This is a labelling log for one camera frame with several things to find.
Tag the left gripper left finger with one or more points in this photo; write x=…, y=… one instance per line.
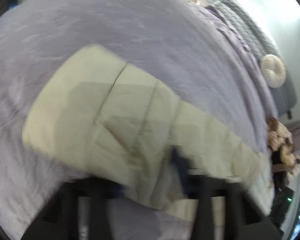
x=98, y=191

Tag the lavender plush bed blanket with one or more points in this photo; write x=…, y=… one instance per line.
x=189, y=48

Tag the round white pleated cushion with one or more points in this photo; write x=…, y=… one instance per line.
x=273, y=70

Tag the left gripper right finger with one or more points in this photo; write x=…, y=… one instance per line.
x=204, y=188

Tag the black folded clothes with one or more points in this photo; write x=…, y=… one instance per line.
x=283, y=194

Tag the cream white puffer jacket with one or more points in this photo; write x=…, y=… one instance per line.
x=107, y=117

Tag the beige striped garment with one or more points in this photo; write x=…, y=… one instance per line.
x=280, y=142

